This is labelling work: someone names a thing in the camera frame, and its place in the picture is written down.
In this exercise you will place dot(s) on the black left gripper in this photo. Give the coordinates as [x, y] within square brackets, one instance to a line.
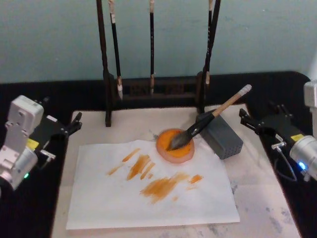
[44, 131]

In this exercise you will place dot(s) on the pale felt mat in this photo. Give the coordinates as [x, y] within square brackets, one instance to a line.
[260, 210]

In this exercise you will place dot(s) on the black table cloth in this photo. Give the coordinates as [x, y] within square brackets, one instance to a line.
[24, 213]

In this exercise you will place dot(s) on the thin black calligraphy brush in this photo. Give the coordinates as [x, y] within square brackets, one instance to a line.
[116, 44]
[210, 29]
[151, 37]

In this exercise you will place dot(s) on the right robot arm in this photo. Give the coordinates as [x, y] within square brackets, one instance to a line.
[304, 148]

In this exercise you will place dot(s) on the grey perforated block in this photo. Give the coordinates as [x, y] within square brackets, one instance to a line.
[223, 138]

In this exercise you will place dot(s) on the round dish orange paint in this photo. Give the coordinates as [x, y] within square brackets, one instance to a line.
[183, 150]

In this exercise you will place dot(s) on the dark wooden brush rack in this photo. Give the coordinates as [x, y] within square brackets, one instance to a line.
[107, 99]

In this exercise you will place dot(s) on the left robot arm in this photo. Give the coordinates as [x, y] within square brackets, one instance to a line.
[19, 116]

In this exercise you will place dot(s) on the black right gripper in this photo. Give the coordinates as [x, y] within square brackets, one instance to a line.
[280, 127]

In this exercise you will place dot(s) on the white paper sheet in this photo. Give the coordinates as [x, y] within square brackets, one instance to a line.
[111, 203]

